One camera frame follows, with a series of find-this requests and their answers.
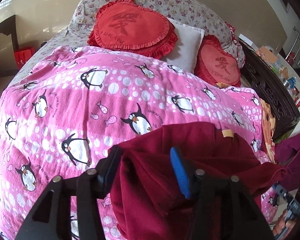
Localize left red heart pillow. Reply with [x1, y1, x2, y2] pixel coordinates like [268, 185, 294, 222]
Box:
[87, 0, 178, 59]

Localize white square pillow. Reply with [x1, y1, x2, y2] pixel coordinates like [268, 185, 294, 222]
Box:
[161, 18, 205, 74]

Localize red heart pillow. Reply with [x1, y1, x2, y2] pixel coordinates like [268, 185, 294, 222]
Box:
[194, 35, 241, 88]
[87, 0, 178, 59]

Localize cluttered items on side table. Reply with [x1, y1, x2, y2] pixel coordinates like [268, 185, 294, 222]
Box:
[255, 46, 300, 108]

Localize pink penguin print quilt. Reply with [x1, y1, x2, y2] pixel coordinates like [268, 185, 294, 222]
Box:
[0, 46, 268, 239]

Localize dark carved wooden bed frame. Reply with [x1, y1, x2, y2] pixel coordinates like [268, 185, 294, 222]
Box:
[240, 42, 300, 141]

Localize floral print bedding roll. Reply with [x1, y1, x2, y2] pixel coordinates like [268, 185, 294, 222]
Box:
[68, 0, 245, 68]

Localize right red heart pillow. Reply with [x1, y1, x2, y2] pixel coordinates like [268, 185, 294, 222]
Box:
[194, 35, 241, 88]

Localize dark wooden side desk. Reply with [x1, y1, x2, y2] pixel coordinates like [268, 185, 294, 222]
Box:
[0, 15, 19, 77]

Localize maroon garment at right edge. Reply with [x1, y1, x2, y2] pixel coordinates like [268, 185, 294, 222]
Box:
[275, 133, 300, 191]

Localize dark red fleece sweater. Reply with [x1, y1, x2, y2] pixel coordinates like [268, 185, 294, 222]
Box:
[110, 122, 286, 239]

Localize orange cartoon print blanket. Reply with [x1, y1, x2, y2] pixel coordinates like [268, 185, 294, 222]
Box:
[260, 99, 276, 164]

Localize red box on floor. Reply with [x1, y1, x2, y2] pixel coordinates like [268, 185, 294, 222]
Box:
[14, 47, 35, 69]

